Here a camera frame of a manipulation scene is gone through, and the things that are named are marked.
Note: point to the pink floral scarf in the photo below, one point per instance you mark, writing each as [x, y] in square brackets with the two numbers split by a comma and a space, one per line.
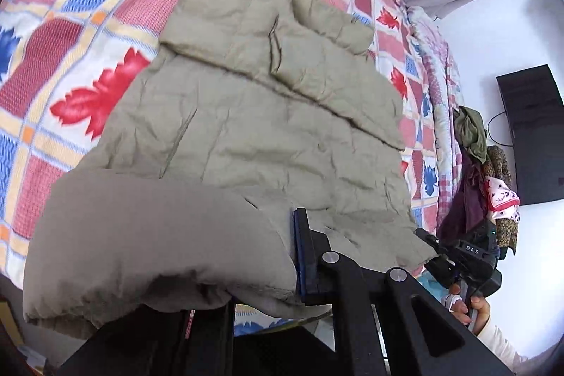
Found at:
[502, 197]

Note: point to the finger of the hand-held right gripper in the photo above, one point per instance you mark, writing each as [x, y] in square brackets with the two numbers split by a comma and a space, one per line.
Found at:
[426, 238]

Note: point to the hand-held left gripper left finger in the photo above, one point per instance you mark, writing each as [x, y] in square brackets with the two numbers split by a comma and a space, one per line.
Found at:
[132, 349]

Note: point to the brown patterned garment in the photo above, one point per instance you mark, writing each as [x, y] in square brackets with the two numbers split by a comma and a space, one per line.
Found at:
[500, 162]

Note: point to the pink floral quilt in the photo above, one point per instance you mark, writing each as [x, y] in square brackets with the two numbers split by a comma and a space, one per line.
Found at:
[436, 63]

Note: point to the khaki puffer jacket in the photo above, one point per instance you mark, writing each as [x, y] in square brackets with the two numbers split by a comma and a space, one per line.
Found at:
[246, 129]

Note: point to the leaf print patchwork quilt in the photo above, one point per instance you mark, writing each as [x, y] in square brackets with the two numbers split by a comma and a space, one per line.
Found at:
[66, 28]

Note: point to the person's right hand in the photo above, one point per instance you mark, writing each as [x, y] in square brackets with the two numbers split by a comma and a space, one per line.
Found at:
[467, 307]

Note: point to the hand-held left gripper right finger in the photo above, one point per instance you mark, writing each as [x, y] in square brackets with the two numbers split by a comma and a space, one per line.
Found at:
[302, 252]

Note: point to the black wall television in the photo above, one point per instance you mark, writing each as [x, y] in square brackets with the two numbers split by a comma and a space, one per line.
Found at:
[533, 133]

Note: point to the dark purple garment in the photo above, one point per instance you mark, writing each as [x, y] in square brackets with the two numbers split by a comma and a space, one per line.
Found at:
[462, 200]

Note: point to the olive green garment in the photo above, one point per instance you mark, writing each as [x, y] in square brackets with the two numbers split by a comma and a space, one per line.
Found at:
[471, 133]

